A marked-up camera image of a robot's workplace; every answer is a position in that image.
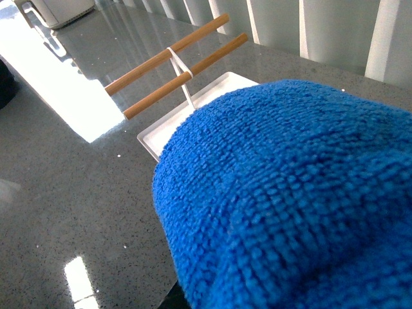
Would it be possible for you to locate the wooden rack rod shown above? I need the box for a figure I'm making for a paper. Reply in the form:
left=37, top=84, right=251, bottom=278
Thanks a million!
left=105, top=13, right=230, bottom=96
left=123, top=33, right=248, bottom=120

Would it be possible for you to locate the white towel rack base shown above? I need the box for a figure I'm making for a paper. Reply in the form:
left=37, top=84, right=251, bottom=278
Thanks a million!
left=137, top=72, right=257, bottom=161

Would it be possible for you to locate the blue microfiber cloth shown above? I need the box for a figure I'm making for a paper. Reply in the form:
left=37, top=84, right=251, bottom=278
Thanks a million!
left=153, top=80, right=411, bottom=308

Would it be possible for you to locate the white appliance on counter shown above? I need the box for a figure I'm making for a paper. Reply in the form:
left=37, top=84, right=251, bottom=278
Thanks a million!
left=14, top=0, right=95, bottom=29

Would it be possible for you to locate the upper wooden rack rod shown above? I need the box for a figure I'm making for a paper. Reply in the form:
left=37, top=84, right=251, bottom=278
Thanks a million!
left=105, top=13, right=230, bottom=96

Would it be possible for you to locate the white pleated curtain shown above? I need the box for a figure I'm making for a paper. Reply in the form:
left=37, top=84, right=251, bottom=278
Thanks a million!
left=127, top=0, right=411, bottom=89

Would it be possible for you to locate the lower wooden rack rod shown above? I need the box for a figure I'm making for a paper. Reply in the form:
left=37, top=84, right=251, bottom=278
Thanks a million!
left=123, top=33, right=248, bottom=120

